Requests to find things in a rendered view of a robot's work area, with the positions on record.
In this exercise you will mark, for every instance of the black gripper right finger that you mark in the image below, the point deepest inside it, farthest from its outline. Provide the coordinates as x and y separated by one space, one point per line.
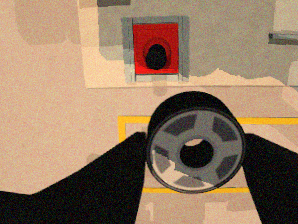
271 173

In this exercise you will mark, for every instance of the black wheel with grey rim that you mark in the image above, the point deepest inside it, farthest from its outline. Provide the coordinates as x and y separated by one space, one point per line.
194 169

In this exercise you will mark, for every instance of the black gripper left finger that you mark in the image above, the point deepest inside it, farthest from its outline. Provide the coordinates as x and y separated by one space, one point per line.
106 191

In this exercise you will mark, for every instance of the yellow rectangular tape outline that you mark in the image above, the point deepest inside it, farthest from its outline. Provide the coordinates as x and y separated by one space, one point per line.
242 120

